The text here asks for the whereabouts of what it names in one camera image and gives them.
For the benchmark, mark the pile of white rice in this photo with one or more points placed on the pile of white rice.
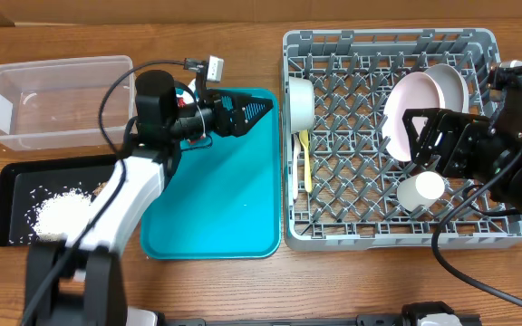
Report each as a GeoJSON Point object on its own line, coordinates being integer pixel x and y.
{"type": "Point", "coordinates": [55, 214]}

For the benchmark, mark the grey round plate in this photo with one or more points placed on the grey round plate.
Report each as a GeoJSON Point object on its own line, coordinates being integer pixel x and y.
{"type": "Point", "coordinates": [453, 86]}

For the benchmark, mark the brown food scrap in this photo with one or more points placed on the brown food scrap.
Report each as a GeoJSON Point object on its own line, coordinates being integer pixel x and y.
{"type": "Point", "coordinates": [99, 188]}

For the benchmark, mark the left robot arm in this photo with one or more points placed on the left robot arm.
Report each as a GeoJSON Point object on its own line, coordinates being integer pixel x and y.
{"type": "Point", "coordinates": [77, 280]}

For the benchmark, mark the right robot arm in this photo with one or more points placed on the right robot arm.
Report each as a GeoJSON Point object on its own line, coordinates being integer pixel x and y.
{"type": "Point", "coordinates": [505, 89]}

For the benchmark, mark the teal plastic serving tray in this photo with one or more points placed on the teal plastic serving tray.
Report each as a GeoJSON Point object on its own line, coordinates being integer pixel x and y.
{"type": "Point", "coordinates": [224, 202]}

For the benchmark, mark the clear plastic waste bin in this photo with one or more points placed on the clear plastic waste bin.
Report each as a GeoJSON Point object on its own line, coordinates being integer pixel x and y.
{"type": "Point", "coordinates": [54, 104]}

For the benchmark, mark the yellow plastic spoon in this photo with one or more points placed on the yellow plastic spoon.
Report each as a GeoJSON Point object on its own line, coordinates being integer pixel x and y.
{"type": "Point", "coordinates": [305, 143]}

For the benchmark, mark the red snack wrapper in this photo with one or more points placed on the red snack wrapper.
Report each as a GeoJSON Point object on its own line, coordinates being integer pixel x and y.
{"type": "Point", "coordinates": [180, 101]}

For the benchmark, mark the white paper napkin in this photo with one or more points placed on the white paper napkin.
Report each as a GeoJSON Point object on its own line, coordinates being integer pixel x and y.
{"type": "Point", "coordinates": [192, 86]}

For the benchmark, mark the grey plastic dishwasher rack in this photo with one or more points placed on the grey plastic dishwasher rack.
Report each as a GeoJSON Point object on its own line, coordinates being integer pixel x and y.
{"type": "Point", "coordinates": [353, 204]}

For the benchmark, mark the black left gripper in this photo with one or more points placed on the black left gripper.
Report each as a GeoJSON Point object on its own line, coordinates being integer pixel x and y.
{"type": "Point", "coordinates": [238, 125]}

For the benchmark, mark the black waste bin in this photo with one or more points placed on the black waste bin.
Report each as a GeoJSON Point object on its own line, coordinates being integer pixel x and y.
{"type": "Point", "coordinates": [30, 192]}

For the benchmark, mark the white ceramic mug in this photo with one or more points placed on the white ceramic mug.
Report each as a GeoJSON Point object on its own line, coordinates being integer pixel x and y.
{"type": "Point", "coordinates": [423, 189]}

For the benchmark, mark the grey bowl of rice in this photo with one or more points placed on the grey bowl of rice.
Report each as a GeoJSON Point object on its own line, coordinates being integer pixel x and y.
{"type": "Point", "coordinates": [301, 104]}

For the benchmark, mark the pale pink plastic fork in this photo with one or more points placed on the pale pink plastic fork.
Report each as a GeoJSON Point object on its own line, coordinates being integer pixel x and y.
{"type": "Point", "coordinates": [296, 152]}

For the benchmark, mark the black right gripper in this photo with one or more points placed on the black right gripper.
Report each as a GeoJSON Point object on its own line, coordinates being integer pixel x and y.
{"type": "Point", "coordinates": [462, 128]}

